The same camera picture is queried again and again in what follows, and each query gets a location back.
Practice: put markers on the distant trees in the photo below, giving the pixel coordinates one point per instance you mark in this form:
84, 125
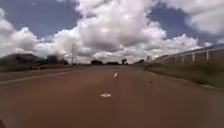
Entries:
106, 62

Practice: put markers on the pole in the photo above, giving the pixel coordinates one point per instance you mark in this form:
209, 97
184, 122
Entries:
72, 55

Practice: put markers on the long fence with pale posts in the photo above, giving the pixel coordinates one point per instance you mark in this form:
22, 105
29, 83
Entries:
200, 56

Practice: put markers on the grass strip beside road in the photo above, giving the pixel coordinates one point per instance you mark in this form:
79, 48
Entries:
30, 69

